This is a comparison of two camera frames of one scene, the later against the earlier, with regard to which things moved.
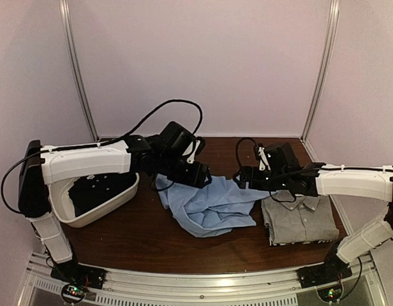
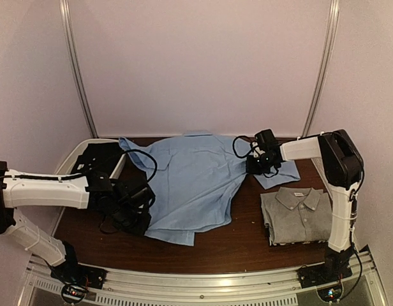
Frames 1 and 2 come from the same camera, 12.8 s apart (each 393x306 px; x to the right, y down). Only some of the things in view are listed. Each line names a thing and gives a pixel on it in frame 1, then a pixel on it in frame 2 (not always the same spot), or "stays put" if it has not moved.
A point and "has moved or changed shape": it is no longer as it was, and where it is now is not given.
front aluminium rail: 203,287 stays put
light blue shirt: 213,209 has moved or changed shape
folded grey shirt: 299,218 stays put
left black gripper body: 171,168 to 123,220
